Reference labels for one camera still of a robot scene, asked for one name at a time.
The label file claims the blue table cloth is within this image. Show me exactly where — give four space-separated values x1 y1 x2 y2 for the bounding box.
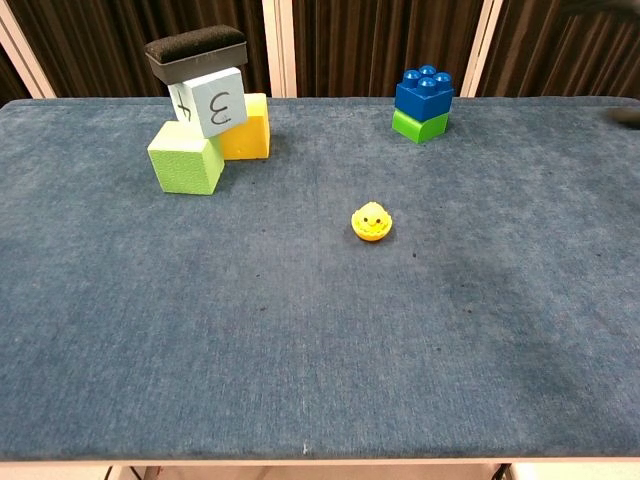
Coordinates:
0 95 640 462

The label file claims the black whiteboard eraser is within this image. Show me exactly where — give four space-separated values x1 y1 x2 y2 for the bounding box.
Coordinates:
144 24 249 85

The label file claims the white frame post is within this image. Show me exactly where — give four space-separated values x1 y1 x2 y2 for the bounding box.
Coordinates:
261 0 298 99
459 0 504 99
0 0 57 100

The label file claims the green building brick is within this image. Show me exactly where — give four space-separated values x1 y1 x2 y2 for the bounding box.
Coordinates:
391 108 450 145

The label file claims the yellow scalloped plastic cup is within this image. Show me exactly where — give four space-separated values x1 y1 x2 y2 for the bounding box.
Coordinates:
351 219 394 245

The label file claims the blue studded building brick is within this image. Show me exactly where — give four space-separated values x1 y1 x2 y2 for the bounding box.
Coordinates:
394 64 455 123

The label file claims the dark brown curtain panel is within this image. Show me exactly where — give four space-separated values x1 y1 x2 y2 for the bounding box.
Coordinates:
5 0 272 100
291 0 486 99
475 0 640 99

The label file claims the light blue numbered foam cube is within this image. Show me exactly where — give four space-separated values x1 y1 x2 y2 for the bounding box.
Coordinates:
167 66 249 140

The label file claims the green foam cube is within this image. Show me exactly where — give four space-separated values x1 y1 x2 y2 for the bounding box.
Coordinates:
147 120 226 196

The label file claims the yellow toy chick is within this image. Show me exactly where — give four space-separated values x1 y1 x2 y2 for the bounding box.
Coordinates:
352 201 392 235

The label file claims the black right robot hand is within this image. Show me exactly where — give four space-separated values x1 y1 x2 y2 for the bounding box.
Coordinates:
606 106 640 127

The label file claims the yellow foam cube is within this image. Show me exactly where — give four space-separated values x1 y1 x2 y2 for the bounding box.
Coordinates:
218 92 272 161

